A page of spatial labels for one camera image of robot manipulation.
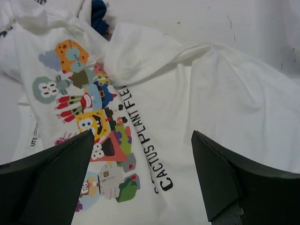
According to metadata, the white Charlie Brown folded t-shirt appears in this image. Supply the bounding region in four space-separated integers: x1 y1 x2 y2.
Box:
0 0 49 38

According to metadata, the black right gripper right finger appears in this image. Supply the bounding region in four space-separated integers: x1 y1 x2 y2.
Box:
191 131 300 225

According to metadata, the white SpongeBob print t-shirt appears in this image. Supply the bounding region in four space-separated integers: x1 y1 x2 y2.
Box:
0 0 300 225

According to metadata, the blue folded t-shirt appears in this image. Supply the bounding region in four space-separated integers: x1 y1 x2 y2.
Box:
91 0 109 36

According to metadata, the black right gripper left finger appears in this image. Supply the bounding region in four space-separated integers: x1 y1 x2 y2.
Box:
0 131 94 225

